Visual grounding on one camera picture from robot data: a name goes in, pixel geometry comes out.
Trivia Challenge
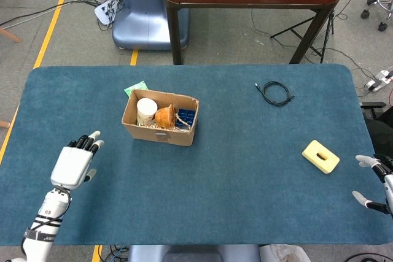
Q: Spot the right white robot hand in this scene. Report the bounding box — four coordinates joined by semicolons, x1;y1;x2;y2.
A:
351;154;393;215

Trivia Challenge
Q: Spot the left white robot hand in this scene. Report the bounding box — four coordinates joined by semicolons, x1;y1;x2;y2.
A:
50;130;105;191

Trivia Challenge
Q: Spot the brown cardboard box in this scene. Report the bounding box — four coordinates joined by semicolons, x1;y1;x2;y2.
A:
121;89;200;147

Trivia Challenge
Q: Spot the orange jelly dome cup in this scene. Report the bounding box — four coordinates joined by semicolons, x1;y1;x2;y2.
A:
154;104;177;129

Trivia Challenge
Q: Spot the beige rope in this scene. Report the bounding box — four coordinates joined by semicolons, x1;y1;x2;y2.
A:
136;114;192;133

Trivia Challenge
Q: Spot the yellow sponge block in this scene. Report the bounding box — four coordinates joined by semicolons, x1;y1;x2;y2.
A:
302;139;341;174

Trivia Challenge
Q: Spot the white paper cup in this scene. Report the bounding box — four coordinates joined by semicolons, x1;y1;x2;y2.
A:
136;98;158;125

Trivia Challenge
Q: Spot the green card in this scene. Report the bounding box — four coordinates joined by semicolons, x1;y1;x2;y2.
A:
123;80;149;98

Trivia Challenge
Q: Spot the white power strip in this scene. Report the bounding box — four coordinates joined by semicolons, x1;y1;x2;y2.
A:
364;68;393;93
94;0;123;26

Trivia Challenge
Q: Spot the clear plastic bag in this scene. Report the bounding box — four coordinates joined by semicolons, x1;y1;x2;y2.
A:
260;244;311;262

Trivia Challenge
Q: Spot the blue patterned packet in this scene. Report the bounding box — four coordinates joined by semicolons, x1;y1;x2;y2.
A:
176;107;197;129

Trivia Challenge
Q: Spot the blue-grey robot torso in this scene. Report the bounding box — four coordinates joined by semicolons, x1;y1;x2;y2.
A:
127;244;262;262

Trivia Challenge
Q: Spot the blue felt table mat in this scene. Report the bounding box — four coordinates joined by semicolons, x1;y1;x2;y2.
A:
0;64;377;247

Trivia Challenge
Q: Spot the black tripod stand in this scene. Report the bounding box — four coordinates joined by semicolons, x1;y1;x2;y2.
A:
270;0;362;64

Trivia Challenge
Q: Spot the black equipment frame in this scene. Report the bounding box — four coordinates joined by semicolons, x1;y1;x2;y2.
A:
360;102;393;157

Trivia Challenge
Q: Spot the coiled black cable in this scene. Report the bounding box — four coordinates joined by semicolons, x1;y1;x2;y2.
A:
255;81;295;107

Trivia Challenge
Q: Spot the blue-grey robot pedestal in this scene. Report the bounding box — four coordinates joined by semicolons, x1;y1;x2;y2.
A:
112;0;190;50

